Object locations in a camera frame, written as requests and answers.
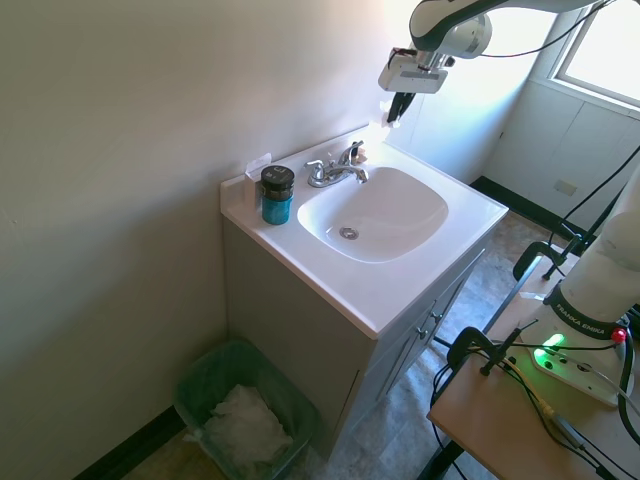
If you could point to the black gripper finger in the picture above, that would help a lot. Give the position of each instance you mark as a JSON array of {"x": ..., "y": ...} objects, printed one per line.
[
  {"x": 396, "y": 107},
  {"x": 406, "y": 102}
]

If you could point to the window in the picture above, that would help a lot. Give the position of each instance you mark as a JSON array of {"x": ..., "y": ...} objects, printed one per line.
[{"x": 605, "y": 45}]

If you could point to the teal jar with black lid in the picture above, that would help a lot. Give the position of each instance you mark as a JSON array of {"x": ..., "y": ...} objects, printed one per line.
[{"x": 276, "y": 202}]

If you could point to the grey vanity cabinet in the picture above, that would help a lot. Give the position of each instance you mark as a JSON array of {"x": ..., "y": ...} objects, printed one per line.
[{"x": 300, "y": 340}]

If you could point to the crumpled white paper pile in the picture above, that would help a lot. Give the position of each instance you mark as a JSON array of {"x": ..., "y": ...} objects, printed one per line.
[{"x": 245, "y": 425}]

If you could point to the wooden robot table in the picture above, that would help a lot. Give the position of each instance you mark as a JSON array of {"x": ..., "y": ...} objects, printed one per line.
[{"x": 480, "y": 415}]

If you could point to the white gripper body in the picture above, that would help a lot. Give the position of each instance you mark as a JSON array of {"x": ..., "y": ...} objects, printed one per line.
[{"x": 415, "y": 79}]

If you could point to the white tissue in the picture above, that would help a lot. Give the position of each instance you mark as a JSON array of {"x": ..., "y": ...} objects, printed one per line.
[{"x": 384, "y": 119}]

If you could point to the white sink vanity top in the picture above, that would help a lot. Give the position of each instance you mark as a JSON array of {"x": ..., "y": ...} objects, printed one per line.
[{"x": 400, "y": 290}]

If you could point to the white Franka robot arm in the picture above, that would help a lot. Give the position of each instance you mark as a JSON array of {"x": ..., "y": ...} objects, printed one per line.
[{"x": 450, "y": 30}]

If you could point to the red stop button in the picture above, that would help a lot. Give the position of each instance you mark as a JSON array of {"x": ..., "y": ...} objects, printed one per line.
[{"x": 620, "y": 335}]

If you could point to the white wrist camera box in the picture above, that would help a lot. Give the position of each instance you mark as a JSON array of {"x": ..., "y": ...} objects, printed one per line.
[{"x": 402, "y": 57}]

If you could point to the round beige soap bar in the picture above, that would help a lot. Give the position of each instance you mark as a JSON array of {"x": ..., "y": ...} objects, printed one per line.
[{"x": 363, "y": 156}]

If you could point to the black C-clamp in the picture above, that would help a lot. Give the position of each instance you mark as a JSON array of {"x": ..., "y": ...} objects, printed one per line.
[
  {"x": 467, "y": 340},
  {"x": 537, "y": 250}
]

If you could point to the beige wall outlet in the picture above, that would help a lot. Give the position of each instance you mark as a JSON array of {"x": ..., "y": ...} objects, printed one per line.
[{"x": 565, "y": 187}]

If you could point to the black baseboard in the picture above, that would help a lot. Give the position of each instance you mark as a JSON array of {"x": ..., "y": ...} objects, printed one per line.
[
  {"x": 525, "y": 202},
  {"x": 130, "y": 442}
]

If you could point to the chrome sink drain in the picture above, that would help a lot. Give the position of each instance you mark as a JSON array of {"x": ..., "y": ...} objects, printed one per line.
[{"x": 349, "y": 232}]

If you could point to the metal cabinet knob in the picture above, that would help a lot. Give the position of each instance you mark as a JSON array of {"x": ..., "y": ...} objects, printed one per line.
[
  {"x": 436, "y": 316},
  {"x": 422, "y": 333}
]

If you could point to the chrome faucet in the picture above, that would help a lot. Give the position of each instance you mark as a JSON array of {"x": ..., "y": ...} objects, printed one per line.
[{"x": 335, "y": 172}]

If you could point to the green lined trash bin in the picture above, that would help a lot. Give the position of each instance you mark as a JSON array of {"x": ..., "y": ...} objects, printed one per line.
[{"x": 220, "y": 365}]

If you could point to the white folded card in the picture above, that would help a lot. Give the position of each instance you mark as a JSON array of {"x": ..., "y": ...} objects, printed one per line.
[{"x": 252, "y": 185}]

